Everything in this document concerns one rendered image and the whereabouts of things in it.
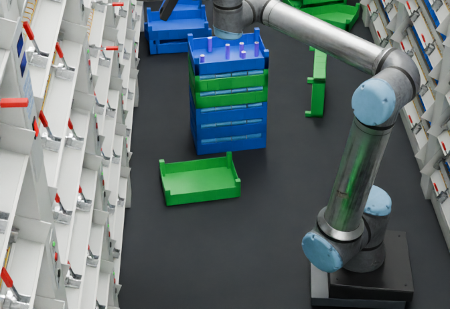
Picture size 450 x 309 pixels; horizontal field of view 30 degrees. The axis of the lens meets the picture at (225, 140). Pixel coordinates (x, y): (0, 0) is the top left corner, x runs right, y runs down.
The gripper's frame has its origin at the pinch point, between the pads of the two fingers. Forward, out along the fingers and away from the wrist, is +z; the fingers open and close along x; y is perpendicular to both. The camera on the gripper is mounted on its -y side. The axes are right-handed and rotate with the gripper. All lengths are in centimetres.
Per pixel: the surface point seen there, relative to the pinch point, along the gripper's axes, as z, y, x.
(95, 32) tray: 8.5, -8.0, 9.2
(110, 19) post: 7.0, -20.0, -21.0
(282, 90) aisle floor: -62, -104, -101
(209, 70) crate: -27, -62, -54
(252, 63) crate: -44, -60, -56
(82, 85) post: 8.0, -0.9, 49.0
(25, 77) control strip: 7, 43, 114
